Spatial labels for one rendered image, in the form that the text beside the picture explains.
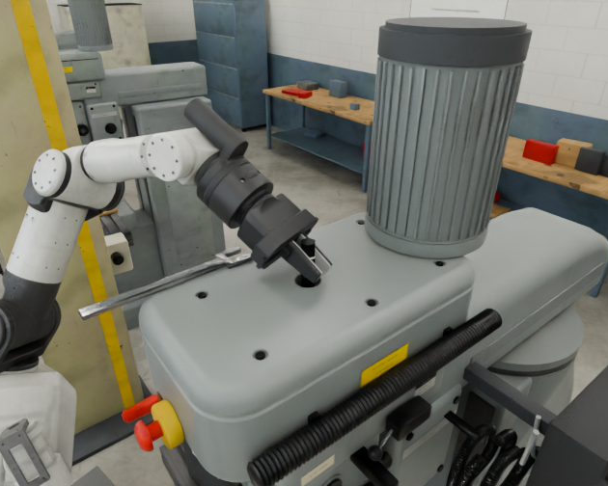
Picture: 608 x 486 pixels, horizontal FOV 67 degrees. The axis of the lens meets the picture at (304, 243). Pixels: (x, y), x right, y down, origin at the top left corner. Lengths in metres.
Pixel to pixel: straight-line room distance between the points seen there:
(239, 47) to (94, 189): 7.05
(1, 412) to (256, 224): 0.55
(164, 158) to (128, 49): 8.41
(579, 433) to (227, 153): 0.61
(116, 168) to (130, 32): 8.30
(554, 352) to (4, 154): 2.03
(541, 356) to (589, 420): 0.36
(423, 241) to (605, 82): 4.26
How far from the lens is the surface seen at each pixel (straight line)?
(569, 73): 5.01
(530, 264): 1.04
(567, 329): 1.24
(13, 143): 2.23
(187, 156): 0.65
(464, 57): 0.63
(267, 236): 0.59
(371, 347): 0.61
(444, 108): 0.64
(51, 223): 0.88
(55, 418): 0.96
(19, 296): 0.92
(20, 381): 0.95
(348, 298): 0.62
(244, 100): 7.98
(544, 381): 1.16
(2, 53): 2.17
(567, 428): 0.77
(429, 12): 5.82
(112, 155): 0.78
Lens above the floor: 2.26
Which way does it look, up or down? 30 degrees down
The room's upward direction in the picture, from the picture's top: straight up
